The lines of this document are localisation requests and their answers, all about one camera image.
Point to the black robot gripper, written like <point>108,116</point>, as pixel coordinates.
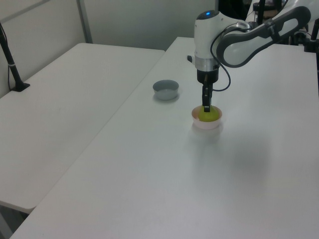
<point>208,76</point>

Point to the green pear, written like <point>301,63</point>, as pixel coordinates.
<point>208,116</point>

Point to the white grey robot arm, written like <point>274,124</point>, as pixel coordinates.
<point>207,37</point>

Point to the pink bowl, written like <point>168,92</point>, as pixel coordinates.
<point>207,125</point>

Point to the grey bowl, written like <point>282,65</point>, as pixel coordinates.
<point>165,93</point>

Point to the thin black background pole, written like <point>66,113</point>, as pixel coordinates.
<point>261,11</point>

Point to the black stand with table clamp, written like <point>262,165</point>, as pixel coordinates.
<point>311,44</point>

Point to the white adjoining table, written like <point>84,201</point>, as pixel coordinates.
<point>62,104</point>

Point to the black pole with clamp foot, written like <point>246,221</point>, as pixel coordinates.
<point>13,72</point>

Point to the grey metal partition post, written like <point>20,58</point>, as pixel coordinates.
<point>84,22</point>

